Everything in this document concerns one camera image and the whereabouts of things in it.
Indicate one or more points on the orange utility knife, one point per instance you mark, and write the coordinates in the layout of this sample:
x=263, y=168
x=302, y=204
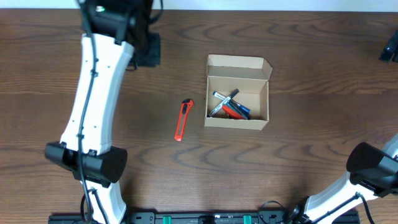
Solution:
x=182, y=118

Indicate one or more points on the blue whiteboard marker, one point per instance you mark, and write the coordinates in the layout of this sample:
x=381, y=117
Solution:
x=222, y=97

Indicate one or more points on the red black stapler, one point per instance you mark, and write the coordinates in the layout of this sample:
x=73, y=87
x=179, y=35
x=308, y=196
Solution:
x=235, y=112

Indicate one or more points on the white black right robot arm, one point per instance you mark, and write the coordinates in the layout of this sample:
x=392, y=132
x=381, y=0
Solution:
x=371, y=173

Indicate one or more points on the black whiteboard marker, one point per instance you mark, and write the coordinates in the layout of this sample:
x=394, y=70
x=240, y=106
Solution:
x=223, y=102

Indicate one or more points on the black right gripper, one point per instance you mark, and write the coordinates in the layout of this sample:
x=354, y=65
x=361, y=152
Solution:
x=388, y=52

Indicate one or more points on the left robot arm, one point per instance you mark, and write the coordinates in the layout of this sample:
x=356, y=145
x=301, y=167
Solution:
x=116, y=36

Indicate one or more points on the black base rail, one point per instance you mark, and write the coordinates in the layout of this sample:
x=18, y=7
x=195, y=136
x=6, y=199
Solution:
x=260, y=217

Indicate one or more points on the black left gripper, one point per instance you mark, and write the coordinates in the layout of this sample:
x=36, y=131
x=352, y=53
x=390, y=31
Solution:
x=149, y=50

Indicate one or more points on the cardboard box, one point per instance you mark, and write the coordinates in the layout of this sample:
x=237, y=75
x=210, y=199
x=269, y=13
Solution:
x=250, y=75

